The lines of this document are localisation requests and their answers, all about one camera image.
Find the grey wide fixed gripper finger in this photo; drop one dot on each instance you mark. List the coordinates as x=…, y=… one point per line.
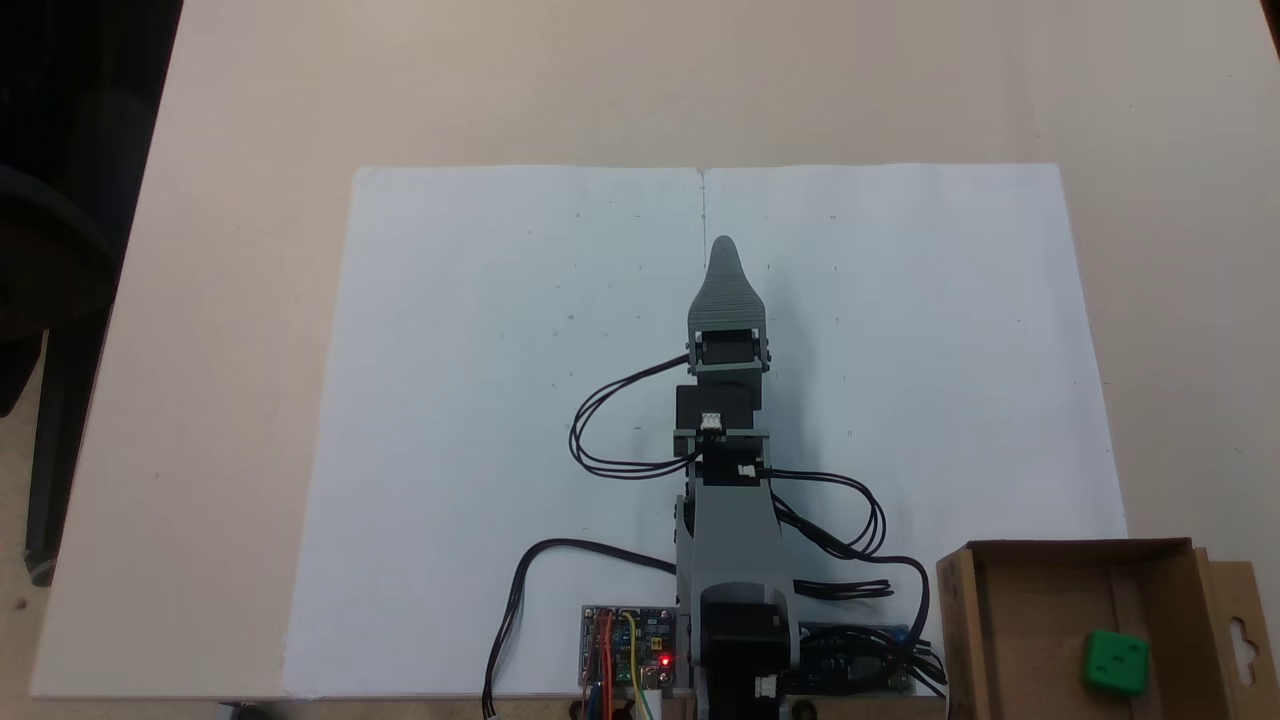
x=727, y=295

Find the green die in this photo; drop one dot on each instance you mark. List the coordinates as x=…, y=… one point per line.
x=1115, y=662

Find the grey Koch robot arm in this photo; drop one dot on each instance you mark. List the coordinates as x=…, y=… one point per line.
x=735, y=540

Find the white paper sheet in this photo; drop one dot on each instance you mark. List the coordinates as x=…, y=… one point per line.
x=950, y=350
x=450, y=400

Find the circuit board with blue parts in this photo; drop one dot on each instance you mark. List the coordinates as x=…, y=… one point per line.
x=830, y=650

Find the brown cardboard box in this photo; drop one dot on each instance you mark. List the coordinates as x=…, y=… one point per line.
x=1030, y=620

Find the black chair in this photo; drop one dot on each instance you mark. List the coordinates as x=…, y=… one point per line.
x=60, y=420

